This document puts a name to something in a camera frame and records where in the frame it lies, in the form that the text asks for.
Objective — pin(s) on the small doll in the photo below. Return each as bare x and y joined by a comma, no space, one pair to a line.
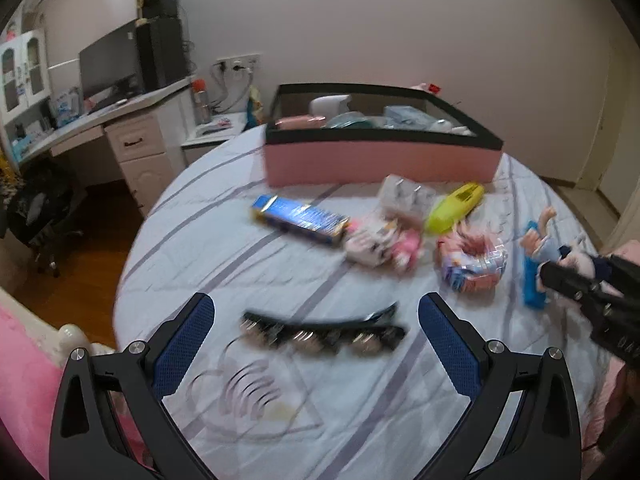
542,245

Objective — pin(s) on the white desk with drawers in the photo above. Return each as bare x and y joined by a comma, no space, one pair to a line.
145,160

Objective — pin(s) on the black rhinestone hair clip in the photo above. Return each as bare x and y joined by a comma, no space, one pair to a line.
320,337

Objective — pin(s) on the white wall outlet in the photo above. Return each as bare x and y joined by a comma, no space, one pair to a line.
240,62

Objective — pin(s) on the steel thermos bottle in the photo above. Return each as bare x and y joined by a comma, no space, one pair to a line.
201,105

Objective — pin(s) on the black computer monitor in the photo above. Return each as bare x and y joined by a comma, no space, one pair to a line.
107,65

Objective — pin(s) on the yellow highlighter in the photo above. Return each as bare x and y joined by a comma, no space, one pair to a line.
452,207

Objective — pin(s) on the cream room door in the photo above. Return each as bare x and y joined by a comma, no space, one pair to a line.
597,125

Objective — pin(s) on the black speaker box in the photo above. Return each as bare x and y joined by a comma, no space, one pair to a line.
160,2

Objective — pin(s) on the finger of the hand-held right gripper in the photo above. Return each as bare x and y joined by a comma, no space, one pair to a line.
602,267
565,280

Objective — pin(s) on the white nightstand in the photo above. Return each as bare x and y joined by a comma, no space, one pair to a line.
210,134

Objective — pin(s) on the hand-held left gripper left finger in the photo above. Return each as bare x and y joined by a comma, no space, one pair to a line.
185,350

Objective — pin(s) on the white glass-door cabinet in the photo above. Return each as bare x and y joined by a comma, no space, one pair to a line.
30,75

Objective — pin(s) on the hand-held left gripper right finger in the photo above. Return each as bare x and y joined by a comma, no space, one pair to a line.
445,345

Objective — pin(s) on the pink doll figure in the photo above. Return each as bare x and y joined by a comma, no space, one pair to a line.
10,35

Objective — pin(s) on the blue white carton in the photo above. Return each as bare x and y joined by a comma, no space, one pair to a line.
67,107

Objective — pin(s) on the pink fleece blanket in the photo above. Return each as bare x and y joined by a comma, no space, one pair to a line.
25,385

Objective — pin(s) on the teal tape dispenser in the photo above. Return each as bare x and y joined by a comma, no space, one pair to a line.
350,121

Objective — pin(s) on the white bed frame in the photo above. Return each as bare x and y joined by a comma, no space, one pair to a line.
75,335

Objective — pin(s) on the blue foil box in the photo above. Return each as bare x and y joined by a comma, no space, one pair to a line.
300,217

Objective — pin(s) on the blue plastic case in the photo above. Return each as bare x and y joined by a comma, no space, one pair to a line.
534,285

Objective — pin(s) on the white round plug adapter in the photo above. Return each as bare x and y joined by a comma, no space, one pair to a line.
327,106

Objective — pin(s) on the white charger plug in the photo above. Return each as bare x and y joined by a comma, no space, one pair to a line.
405,195

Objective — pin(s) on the black computer tower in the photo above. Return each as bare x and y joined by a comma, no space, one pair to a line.
162,55

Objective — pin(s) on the pink box with black rim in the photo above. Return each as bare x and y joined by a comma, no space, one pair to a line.
375,165

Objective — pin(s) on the cream handheld fan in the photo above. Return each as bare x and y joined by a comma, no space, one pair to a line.
141,2

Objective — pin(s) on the yellow snack bag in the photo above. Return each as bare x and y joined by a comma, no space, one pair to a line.
255,107

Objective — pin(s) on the black office chair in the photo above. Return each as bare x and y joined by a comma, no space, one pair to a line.
40,205

